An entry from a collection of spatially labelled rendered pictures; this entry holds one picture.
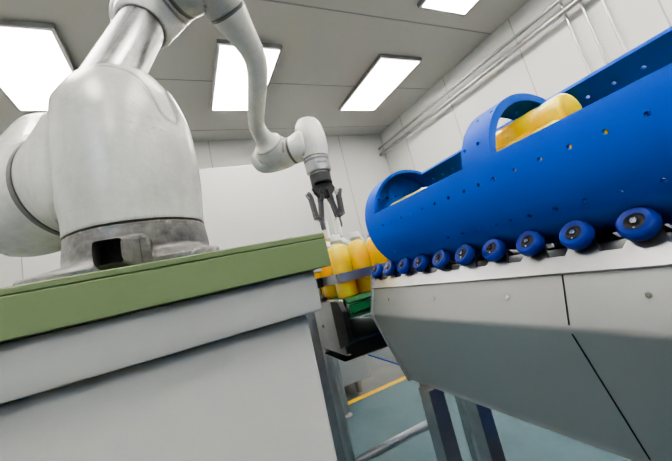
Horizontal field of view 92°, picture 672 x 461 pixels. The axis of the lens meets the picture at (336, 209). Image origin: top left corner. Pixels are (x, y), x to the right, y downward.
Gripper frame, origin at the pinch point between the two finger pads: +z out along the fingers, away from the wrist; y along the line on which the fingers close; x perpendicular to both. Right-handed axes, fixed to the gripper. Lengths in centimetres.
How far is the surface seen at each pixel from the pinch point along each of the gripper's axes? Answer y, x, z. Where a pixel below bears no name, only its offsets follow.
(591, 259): 5, -73, 20
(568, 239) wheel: 5, -71, 17
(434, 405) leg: 8, -21, 54
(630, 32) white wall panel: 338, 20, -130
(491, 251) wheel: 5, -57, 17
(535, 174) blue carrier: 2, -71, 7
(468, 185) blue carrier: 2, -59, 5
